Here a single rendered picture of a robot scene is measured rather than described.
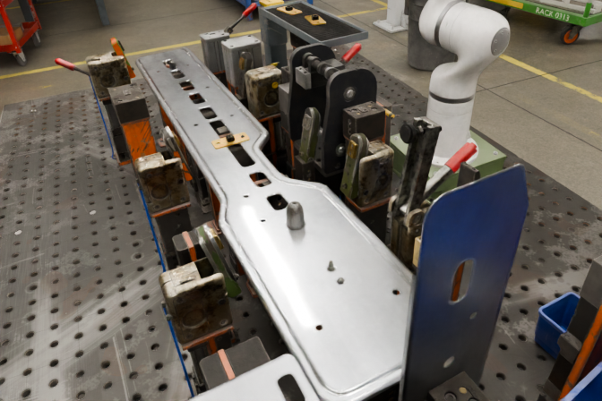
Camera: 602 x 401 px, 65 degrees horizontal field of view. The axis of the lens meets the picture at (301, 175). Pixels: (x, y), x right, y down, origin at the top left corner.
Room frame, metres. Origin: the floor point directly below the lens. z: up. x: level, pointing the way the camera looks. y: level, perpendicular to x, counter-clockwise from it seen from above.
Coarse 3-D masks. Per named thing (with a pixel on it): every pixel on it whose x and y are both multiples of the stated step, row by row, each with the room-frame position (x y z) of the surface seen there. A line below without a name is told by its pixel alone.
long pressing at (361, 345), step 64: (192, 64) 1.46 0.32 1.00; (192, 128) 1.03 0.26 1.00; (256, 128) 1.01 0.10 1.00; (256, 192) 0.75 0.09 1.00; (320, 192) 0.74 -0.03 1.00; (256, 256) 0.57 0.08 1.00; (320, 256) 0.56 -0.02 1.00; (384, 256) 0.55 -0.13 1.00; (320, 320) 0.44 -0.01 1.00; (384, 320) 0.43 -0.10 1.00; (320, 384) 0.34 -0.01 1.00; (384, 384) 0.34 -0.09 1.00
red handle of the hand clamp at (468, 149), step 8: (464, 144) 0.65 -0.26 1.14; (472, 144) 0.64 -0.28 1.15; (456, 152) 0.64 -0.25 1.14; (464, 152) 0.63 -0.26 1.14; (472, 152) 0.63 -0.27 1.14; (448, 160) 0.63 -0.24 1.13; (456, 160) 0.63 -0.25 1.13; (464, 160) 0.63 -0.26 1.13; (448, 168) 0.62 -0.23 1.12; (456, 168) 0.62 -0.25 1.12; (432, 176) 0.62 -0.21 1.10; (440, 176) 0.61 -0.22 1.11; (448, 176) 0.62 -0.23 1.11; (432, 184) 0.61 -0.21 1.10; (440, 184) 0.61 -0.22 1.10; (424, 192) 0.60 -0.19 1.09; (432, 192) 0.61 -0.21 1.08; (424, 200) 0.60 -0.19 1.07; (400, 208) 0.59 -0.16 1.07
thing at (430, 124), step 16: (400, 128) 0.60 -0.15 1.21; (416, 128) 0.60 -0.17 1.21; (432, 128) 0.59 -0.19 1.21; (416, 144) 0.61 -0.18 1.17; (432, 144) 0.59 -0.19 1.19; (416, 160) 0.60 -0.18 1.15; (432, 160) 0.59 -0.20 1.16; (416, 176) 0.58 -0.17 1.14; (400, 192) 0.60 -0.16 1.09; (416, 192) 0.58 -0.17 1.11; (416, 208) 0.58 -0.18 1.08
